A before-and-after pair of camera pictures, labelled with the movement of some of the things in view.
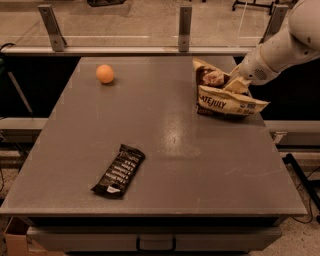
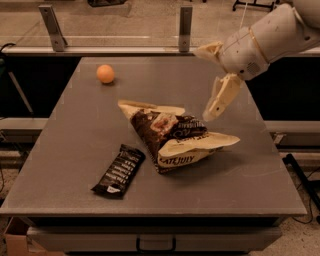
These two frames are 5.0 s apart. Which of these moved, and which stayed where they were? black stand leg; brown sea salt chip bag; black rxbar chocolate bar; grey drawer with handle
Moved: brown sea salt chip bag
Stayed: black rxbar chocolate bar; grey drawer with handle; black stand leg
